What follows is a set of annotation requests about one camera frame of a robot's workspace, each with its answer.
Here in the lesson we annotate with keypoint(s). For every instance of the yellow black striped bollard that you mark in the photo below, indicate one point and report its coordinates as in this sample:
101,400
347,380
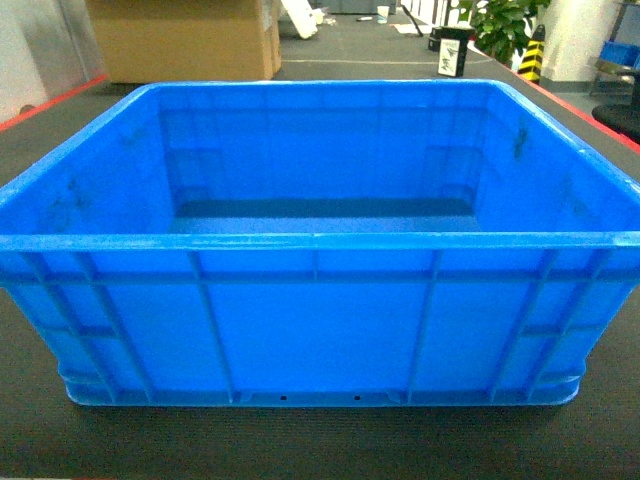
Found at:
530,67

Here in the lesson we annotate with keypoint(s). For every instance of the large blue plastic crate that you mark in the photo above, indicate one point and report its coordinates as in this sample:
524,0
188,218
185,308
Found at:
325,244

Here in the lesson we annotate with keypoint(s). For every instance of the large cardboard box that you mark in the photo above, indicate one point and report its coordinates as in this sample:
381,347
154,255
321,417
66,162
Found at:
165,41

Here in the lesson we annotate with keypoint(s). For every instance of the small blue bin background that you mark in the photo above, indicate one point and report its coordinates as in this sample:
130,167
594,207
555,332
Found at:
619,53

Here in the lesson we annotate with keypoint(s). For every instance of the white cup on floor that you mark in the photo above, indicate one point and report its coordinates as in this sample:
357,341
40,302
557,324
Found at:
382,13

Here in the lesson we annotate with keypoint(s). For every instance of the black white sign stand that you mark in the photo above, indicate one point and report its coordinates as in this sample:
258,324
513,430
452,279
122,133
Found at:
451,43

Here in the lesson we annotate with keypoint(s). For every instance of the green potted plant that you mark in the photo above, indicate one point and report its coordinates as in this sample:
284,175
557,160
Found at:
503,28

